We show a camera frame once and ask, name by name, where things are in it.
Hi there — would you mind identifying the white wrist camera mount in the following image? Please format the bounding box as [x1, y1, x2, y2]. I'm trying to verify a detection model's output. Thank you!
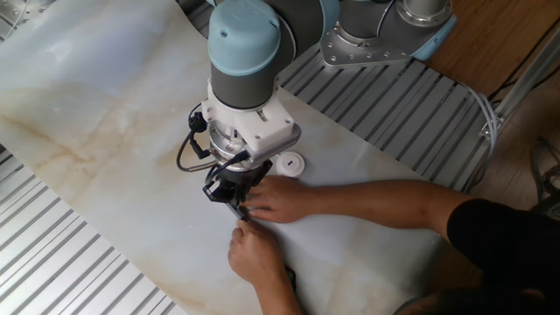
[200, 80, 303, 158]

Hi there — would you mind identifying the black chair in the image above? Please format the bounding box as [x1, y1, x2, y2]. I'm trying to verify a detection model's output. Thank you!
[528, 137, 560, 215]

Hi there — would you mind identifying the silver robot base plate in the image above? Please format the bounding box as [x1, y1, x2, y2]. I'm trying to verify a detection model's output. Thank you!
[318, 19, 415, 69]

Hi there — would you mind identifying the black camera cable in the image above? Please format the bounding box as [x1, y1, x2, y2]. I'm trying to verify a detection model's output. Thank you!
[175, 102, 253, 185]

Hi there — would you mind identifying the person's right forearm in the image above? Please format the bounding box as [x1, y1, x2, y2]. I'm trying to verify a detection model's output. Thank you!
[312, 178, 472, 240]

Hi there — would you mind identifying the aluminium frame post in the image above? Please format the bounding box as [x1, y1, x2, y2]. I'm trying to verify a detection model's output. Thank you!
[479, 25, 560, 139]

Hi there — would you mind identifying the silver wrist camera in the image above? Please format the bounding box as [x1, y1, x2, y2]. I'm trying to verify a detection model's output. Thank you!
[247, 124, 303, 165]

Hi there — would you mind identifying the person's right hand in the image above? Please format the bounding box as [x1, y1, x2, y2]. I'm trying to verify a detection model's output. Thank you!
[241, 174, 320, 224]

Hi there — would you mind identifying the silver plate with screws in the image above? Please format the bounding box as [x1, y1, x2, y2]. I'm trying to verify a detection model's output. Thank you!
[0, 0, 56, 27]

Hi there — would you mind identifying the dark grey USB docking station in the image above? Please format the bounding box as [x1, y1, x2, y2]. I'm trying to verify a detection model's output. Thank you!
[227, 201, 250, 222]

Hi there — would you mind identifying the black shirt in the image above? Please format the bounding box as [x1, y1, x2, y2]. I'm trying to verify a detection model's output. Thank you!
[445, 197, 560, 298]

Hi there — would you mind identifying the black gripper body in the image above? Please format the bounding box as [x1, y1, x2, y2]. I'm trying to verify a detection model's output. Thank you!
[216, 164, 269, 190]

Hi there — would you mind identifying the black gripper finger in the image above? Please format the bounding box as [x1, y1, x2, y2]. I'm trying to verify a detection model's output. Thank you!
[238, 159, 275, 198]
[201, 177, 242, 207]

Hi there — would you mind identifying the white round USB hub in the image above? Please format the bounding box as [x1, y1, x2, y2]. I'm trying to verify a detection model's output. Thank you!
[274, 150, 306, 179]

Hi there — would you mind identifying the person's left forearm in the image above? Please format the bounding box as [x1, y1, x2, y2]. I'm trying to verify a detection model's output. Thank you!
[253, 275, 305, 315]

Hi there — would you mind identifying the white cable bundle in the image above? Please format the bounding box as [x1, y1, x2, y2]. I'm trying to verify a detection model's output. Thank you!
[458, 85, 500, 193]

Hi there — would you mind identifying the person's left hand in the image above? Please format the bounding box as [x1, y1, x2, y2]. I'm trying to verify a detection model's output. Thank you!
[227, 219, 290, 292]

